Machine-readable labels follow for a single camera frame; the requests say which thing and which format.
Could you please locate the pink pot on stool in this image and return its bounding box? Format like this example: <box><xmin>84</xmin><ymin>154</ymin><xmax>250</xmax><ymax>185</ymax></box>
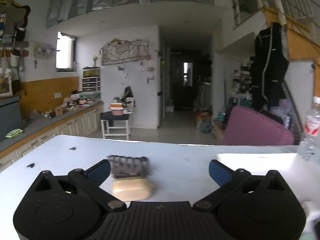
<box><xmin>109</xmin><ymin>102</ymin><xmax>124</xmax><ymax>116</ymax></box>

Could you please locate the beige earbuds case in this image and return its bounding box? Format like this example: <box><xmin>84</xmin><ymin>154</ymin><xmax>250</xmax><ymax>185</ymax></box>
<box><xmin>112</xmin><ymin>177</ymin><xmax>155</xmax><ymax>202</ymax></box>

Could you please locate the small drawer organizer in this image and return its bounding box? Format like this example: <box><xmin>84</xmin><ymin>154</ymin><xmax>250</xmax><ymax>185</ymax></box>
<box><xmin>82</xmin><ymin>67</ymin><xmax>101</xmax><ymax>93</ymax></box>

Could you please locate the white cabinet counter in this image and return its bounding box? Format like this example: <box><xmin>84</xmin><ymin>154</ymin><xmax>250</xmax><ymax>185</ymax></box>
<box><xmin>1</xmin><ymin>101</ymin><xmax>104</xmax><ymax>171</ymax></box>

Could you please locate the white shallow tray box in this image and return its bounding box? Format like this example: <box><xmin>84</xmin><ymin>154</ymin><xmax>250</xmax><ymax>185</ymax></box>
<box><xmin>217</xmin><ymin>153</ymin><xmax>319</xmax><ymax>233</ymax></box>

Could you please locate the beige printed tote bag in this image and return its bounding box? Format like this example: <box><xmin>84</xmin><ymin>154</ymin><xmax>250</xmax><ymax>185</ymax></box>
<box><xmin>0</xmin><ymin>49</ymin><xmax>14</xmax><ymax>99</ymax></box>

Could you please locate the grey storage box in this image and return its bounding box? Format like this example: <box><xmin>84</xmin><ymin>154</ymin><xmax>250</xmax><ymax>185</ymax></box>
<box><xmin>0</xmin><ymin>96</ymin><xmax>23</xmax><ymax>141</ymax></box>

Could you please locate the purple sofa chair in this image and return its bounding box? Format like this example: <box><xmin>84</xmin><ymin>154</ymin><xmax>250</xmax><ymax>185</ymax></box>
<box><xmin>222</xmin><ymin>106</ymin><xmax>294</xmax><ymax>146</ymax></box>

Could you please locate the green wipes pack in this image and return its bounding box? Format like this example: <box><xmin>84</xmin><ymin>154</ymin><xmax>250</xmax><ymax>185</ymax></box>
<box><xmin>5</xmin><ymin>128</ymin><xmax>23</xmax><ymax>139</ymax></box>

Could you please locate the dark grey hair claw clip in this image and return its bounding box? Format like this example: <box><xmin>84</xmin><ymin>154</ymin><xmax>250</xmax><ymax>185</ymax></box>
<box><xmin>107</xmin><ymin>155</ymin><xmax>149</xmax><ymax>179</ymax></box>

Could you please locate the dark stool with white legs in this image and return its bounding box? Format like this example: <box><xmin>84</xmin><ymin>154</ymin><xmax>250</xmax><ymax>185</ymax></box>
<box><xmin>100</xmin><ymin>112</ymin><xmax>131</xmax><ymax>140</ymax></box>

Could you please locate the black hanging jacket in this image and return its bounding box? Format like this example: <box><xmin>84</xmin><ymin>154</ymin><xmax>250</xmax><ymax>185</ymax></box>
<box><xmin>250</xmin><ymin>22</ymin><xmax>289</xmax><ymax>111</ymax></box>

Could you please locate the clear water bottle red label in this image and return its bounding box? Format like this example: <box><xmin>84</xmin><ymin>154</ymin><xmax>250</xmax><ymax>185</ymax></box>
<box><xmin>298</xmin><ymin>96</ymin><xmax>320</xmax><ymax>161</ymax></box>

